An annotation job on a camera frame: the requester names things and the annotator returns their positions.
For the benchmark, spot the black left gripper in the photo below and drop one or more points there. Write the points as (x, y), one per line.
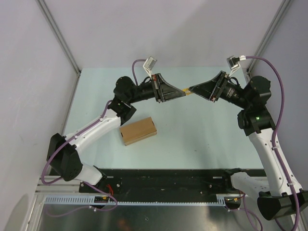
(161, 88)

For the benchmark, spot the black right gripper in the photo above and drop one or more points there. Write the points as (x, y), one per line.
(209, 90)

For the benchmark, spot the yellow utility knife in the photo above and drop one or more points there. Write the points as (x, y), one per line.
(187, 91)

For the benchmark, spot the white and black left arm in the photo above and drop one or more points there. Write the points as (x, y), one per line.
(63, 152)

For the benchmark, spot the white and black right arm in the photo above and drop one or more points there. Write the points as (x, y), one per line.
(274, 197)

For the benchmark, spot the brown cardboard express box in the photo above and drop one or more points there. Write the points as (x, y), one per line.
(138, 131)

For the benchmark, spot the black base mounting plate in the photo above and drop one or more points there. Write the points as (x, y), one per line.
(170, 184)

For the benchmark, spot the shiny metal front plate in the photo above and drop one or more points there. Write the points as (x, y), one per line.
(143, 218)

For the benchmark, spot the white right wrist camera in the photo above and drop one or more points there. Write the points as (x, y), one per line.
(234, 63)

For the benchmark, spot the white slotted cable duct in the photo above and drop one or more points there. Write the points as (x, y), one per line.
(100, 200)

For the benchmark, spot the aluminium frame post right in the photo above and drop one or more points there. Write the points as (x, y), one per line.
(276, 21)

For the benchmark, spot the aluminium frame post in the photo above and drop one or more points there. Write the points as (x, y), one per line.
(276, 21)
(42, 5)

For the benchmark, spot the aluminium frame post left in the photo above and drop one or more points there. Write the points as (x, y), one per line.
(42, 5)

